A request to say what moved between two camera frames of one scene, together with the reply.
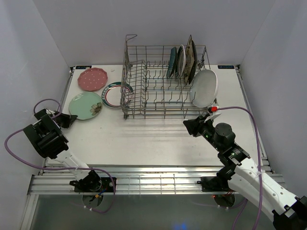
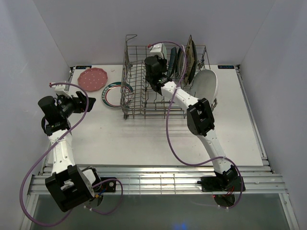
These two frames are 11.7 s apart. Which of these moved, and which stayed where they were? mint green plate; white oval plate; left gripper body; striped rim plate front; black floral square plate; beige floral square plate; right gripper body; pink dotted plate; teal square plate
Moved: left gripper body; mint green plate; right gripper body
Stayed: beige floral square plate; white oval plate; striped rim plate front; teal square plate; pink dotted plate; black floral square plate
